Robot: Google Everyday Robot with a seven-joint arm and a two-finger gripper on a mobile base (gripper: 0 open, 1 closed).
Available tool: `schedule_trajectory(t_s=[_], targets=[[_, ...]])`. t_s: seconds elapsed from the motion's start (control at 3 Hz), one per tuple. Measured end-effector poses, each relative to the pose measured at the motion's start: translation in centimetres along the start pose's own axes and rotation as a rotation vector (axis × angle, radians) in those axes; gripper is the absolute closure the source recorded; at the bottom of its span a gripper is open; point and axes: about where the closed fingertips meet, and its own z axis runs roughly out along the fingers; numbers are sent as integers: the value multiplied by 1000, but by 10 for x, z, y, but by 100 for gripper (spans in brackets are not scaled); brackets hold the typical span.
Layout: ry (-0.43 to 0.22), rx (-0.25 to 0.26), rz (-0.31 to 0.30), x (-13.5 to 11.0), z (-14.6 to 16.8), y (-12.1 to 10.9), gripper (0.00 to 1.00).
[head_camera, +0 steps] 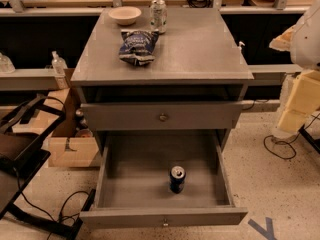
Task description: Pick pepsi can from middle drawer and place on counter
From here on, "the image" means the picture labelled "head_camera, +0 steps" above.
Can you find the blue pepsi can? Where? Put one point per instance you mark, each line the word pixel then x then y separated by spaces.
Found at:
pixel 177 177

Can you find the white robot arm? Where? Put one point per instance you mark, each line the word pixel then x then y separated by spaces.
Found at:
pixel 300 98

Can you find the grey drawer cabinet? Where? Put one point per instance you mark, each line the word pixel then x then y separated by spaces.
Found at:
pixel 196 60

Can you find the closed grey top drawer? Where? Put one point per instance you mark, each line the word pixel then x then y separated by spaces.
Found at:
pixel 162 115

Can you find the open grey middle drawer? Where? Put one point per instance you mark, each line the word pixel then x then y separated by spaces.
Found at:
pixel 133 184

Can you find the silver green soda can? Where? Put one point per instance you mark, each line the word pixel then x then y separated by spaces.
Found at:
pixel 158 16

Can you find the blue chip bag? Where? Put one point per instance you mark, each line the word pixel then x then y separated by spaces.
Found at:
pixel 138 46

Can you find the small white pump bottle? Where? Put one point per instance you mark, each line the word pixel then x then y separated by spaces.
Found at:
pixel 241 45

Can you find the cardboard box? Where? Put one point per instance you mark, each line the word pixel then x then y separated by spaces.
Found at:
pixel 67 148

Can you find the white ceramic bowl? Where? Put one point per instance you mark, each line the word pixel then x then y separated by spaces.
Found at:
pixel 126 15

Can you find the clear sanitizer bottle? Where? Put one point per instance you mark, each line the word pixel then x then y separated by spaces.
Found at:
pixel 58 63

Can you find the black stand base right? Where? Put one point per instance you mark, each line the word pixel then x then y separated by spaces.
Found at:
pixel 315 143

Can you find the black cart frame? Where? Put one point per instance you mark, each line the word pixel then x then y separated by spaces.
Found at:
pixel 21 157

